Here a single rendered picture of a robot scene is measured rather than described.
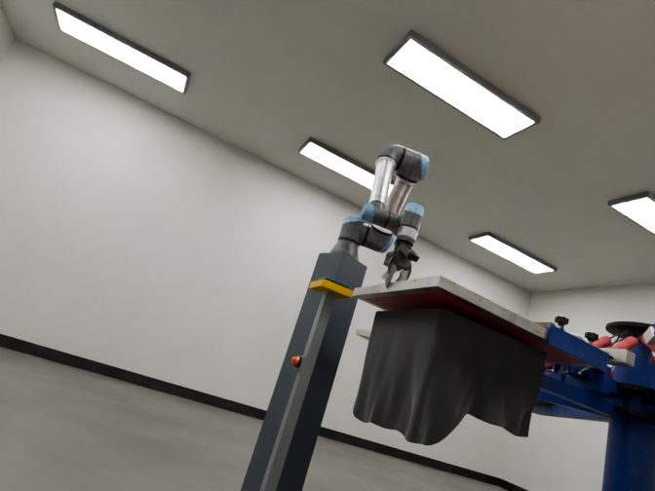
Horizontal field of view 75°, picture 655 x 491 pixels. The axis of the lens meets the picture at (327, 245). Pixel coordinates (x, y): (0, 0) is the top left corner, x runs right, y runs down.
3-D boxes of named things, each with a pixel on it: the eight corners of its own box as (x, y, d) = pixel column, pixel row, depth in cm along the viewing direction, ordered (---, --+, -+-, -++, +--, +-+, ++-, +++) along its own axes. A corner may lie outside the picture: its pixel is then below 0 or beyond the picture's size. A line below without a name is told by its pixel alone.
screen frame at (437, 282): (438, 285, 133) (441, 275, 134) (352, 295, 185) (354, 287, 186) (604, 368, 157) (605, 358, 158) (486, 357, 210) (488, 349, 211)
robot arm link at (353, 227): (334, 241, 223) (342, 217, 227) (359, 249, 224) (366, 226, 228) (340, 234, 212) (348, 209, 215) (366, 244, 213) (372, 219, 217)
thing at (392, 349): (411, 444, 128) (443, 307, 140) (345, 415, 168) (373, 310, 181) (419, 447, 129) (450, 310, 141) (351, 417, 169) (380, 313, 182)
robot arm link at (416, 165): (358, 240, 228) (402, 143, 206) (384, 248, 230) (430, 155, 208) (359, 249, 217) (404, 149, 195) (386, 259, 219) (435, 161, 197)
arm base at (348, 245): (323, 253, 216) (328, 236, 219) (343, 265, 225) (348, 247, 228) (343, 252, 205) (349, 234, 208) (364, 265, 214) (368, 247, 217)
